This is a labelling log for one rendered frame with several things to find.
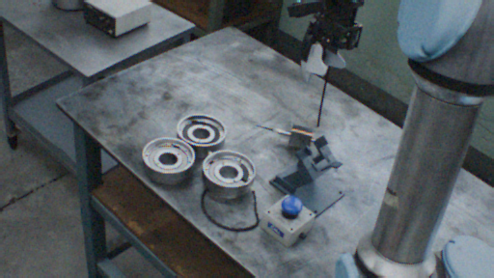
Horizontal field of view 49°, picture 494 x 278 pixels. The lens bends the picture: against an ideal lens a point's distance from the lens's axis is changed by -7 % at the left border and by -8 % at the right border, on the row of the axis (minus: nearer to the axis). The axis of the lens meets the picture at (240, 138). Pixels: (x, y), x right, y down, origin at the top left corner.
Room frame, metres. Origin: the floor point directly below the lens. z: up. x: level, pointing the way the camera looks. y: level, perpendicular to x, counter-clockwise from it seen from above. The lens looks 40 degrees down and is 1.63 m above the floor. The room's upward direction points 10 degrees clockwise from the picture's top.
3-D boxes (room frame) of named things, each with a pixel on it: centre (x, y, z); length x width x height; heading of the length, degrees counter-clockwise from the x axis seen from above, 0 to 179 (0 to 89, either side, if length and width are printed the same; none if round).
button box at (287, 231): (0.75, -0.12, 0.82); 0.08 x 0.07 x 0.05; 53
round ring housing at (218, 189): (0.85, 0.01, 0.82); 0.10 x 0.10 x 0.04
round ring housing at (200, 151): (0.95, 0.08, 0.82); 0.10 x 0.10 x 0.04
